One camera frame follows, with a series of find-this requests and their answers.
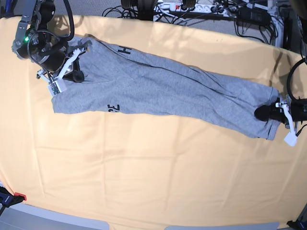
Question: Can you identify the grey t-shirt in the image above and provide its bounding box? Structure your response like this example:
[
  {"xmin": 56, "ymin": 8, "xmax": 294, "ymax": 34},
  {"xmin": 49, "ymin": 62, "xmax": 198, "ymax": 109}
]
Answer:
[{"xmin": 52, "ymin": 36, "xmax": 280, "ymax": 140}]

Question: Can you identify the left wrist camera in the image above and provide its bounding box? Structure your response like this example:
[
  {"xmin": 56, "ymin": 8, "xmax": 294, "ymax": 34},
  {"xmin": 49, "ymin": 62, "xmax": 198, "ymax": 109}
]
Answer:
[{"xmin": 284, "ymin": 132, "xmax": 297, "ymax": 147}]

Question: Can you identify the yellow tablecloth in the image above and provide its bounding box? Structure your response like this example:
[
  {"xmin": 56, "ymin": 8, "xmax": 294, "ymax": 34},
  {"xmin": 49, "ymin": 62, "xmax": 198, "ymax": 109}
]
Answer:
[{"xmin": 0, "ymin": 17, "xmax": 307, "ymax": 230}]

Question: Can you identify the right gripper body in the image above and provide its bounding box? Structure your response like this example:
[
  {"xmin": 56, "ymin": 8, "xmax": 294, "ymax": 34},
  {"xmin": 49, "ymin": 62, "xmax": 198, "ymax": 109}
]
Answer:
[{"xmin": 35, "ymin": 39, "xmax": 92, "ymax": 79}]

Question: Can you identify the black power adapter brick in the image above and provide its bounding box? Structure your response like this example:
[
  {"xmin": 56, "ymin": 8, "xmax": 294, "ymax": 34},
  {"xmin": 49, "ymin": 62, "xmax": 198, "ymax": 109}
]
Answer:
[{"xmin": 237, "ymin": 8, "xmax": 271, "ymax": 25}]

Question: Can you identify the red and black clamp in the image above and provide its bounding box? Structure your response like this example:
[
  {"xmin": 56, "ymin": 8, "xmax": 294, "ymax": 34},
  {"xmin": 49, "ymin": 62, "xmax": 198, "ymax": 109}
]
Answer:
[{"xmin": 0, "ymin": 187, "xmax": 27, "ymax": 215}]

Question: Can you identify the black clamp right corner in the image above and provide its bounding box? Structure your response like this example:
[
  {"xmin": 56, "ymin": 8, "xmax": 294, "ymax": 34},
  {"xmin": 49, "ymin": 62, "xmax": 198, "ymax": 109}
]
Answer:
[{"xmin": 287, "ymin": 219, "xmax": 307, "ymax": 230}]

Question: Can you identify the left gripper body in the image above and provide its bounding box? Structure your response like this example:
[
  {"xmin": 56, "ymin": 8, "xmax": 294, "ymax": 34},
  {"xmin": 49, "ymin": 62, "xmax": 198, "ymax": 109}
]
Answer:
[{"xmin": 275, "ymin": 95, "xmax": 307, "ymax": 137}]

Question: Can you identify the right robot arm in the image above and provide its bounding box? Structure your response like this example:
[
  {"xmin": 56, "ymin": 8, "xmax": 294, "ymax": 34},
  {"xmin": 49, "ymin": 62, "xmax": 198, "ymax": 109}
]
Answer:
[{"xmin": 12, "ymin": 0, "xmax": 92, "ymax": 84}]

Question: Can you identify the white power strip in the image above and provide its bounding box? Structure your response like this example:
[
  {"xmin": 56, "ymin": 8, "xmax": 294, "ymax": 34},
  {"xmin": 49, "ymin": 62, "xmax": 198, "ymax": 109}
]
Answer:
[{"xmin": 154, "ymin": 1, "xmax": 238, "ymax": 18}]

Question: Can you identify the black caster wheel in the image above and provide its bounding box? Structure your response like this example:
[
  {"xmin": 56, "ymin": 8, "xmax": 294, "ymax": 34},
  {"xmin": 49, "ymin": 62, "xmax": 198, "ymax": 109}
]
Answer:
[{"xmin": 121, "ymin": 0, "xmax": 158, "ymax": 21}]

